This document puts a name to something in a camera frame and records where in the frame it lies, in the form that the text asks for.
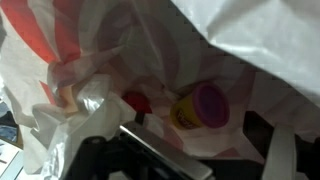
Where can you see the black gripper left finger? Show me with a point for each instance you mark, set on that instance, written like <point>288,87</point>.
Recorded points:
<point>166,151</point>

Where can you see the colourful map floor mat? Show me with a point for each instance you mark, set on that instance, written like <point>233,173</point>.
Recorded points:
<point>8,150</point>

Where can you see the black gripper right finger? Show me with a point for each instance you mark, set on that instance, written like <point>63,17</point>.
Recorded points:
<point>280,155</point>

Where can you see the white plastic bag red print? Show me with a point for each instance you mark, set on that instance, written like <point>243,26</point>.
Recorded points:
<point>150,43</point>

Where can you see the yellow play-doh can purple lid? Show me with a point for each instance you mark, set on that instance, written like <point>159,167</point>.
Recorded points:
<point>203,106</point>

